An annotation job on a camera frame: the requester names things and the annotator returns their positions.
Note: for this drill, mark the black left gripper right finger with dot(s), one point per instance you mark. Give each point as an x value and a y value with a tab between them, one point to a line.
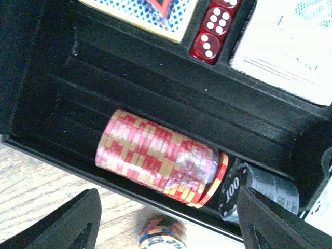
266	224

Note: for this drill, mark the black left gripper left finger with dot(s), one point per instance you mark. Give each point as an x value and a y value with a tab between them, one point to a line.
75	224

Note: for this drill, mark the single poker chip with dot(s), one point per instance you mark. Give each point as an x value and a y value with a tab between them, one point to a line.
163	233

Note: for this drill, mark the small orange chip stack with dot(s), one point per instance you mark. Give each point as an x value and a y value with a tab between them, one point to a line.
161	159

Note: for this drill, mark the black poker set case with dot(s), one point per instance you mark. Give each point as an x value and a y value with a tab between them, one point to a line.
65	68

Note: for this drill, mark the white playing card deck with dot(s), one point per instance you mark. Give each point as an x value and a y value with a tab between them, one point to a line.
287	44

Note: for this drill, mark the red dice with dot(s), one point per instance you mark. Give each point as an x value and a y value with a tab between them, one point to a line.
213	30

